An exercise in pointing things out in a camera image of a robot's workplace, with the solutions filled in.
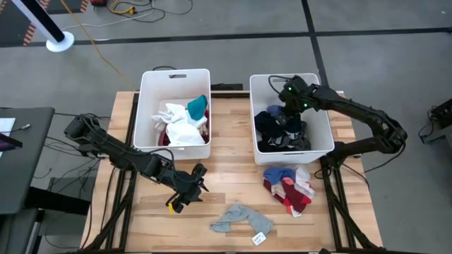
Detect maroon sock pink toe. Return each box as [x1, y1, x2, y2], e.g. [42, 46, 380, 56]
[263, 179, 283, 205]
[281, 180, 313, 213]

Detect tangled black cables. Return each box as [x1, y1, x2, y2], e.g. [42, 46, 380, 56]
[33, 135, 103, 198]

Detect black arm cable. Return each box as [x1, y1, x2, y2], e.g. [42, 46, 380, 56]
[267, 74, 294, 96]

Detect white handwritten paper tag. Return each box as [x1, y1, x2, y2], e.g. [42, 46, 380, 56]
[251, 231, 267, 246]

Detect hazard striped floor mat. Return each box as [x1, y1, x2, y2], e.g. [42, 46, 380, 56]
[0, 0, 50, 47]

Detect white cotton sock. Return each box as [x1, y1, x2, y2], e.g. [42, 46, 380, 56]
[190, 115, 208, 130]

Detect white floor cable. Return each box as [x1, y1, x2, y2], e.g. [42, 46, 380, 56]
[63, 9, 155, 31]

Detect navy blue garment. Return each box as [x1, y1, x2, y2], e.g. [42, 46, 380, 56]
[254, 110, 283, 139]

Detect white perforated plastic bin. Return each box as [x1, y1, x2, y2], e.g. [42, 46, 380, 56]
[249, 73, 335, 167]
[133, 68, 213, 161]

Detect white paper sheet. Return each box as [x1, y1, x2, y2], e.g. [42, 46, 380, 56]
[0, 117, 17, 134]

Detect white garment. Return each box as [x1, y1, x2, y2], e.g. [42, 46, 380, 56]
[165, 121, 207, 147]

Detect teal sock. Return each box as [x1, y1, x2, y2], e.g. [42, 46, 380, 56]
[186, 94, 209, 121]

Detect blue sock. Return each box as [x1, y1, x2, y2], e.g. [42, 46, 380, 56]
[266, 104, 285, 118]
[263, 167, 297, 187]

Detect white pole with round base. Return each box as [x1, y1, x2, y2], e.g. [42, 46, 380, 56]
[10, 0, 76, 54]

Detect black briefs white print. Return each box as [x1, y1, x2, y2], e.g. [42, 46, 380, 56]
[256, 135, 296, 153]

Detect black flat device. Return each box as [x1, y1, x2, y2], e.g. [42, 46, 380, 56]
[0, 133, 24, 152]

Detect black floor cables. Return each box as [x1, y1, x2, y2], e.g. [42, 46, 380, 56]
[116, 0, 194, 24]

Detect yellow cable coil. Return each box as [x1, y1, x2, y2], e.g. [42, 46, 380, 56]
[109, 0, 137, 16]

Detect white waffle-knit towel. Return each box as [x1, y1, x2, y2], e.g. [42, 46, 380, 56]
[150, 102, 191, 131]

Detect grey sock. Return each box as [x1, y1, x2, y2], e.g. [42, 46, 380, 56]
[209, 203, 275, 237]

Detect black desk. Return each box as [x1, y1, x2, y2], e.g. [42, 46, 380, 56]
[0, 107, 56, 215]

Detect grey cable with plug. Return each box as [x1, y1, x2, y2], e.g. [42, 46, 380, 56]
[10, 123, 32, 134]

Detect dark grey garment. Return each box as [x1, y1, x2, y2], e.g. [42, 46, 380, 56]
[289, 121, 312, 152]

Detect black equipment with cables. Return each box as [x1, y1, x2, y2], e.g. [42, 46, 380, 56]
[415, 98, 452, 144]

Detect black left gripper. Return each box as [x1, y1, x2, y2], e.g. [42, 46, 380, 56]
[165, 163, 210, 214]

